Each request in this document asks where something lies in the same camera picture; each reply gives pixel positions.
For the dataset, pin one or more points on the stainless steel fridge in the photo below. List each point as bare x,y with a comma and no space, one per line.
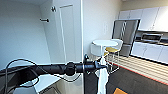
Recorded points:
126,31

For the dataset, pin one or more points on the white upper kitchen cabinets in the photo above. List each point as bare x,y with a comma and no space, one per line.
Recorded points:
143,18

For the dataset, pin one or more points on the white wall switch plate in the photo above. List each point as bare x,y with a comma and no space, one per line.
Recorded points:
105,28

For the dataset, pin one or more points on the white kitchen cabinets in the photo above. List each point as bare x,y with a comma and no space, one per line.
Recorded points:
143,18
150,51

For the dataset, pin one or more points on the white lower kitchen cabinets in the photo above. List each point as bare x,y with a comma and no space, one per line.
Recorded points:
150,51

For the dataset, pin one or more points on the white round high table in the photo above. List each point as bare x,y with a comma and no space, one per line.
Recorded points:
105,42

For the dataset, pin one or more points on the black door hinge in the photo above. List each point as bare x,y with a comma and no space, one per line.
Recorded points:
53,9

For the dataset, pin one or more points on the yellow shell bar stool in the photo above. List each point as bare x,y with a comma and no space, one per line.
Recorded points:
111,50

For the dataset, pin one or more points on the black microwave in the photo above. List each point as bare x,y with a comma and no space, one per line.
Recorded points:
151,36

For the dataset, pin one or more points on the black wardrobe hook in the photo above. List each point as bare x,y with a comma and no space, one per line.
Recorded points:
44,20

